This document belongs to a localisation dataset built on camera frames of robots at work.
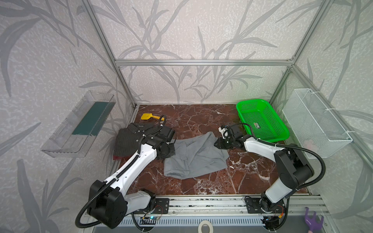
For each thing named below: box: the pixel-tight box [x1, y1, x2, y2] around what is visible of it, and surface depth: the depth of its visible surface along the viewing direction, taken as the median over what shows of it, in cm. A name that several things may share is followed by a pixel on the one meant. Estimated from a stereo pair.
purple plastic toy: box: [304, 206, 324, 233], surface depth 70 cm
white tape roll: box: [198, 219, 214, 233], surface depth 69 cm
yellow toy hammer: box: [140, 113, 165, 121], surface depth 114 cm
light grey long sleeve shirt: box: [163, 131, 230, 180], surface depth 91 cm
